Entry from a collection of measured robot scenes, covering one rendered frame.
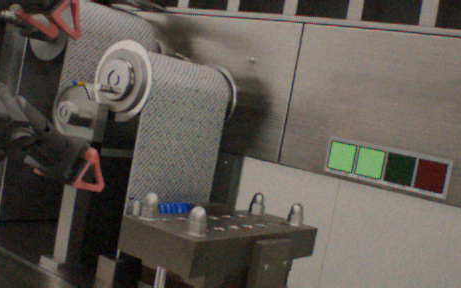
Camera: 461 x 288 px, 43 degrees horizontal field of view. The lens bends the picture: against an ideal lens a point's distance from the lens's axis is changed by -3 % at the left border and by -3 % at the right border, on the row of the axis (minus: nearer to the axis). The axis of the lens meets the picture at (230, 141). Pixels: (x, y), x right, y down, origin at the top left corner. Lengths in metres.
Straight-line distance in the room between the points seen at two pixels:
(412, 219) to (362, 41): 2.47
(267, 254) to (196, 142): 0.27
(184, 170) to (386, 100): 0.41
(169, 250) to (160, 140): 0.24
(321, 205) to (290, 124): 2.59
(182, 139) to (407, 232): 2.60
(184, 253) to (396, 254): 2.79
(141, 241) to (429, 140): 0.54
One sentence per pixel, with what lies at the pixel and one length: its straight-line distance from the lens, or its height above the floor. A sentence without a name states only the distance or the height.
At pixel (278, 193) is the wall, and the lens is 3.99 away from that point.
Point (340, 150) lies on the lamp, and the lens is 1.19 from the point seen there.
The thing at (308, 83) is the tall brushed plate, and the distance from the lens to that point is 1.25.
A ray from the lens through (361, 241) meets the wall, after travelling 3.73.
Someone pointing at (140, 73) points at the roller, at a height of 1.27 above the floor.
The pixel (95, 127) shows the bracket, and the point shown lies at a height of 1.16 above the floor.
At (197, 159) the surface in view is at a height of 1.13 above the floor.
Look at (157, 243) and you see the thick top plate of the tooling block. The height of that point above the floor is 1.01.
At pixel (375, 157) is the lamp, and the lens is 1.16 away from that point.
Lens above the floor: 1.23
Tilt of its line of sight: 3 degrees down
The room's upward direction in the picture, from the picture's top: 11 degrees clockwise
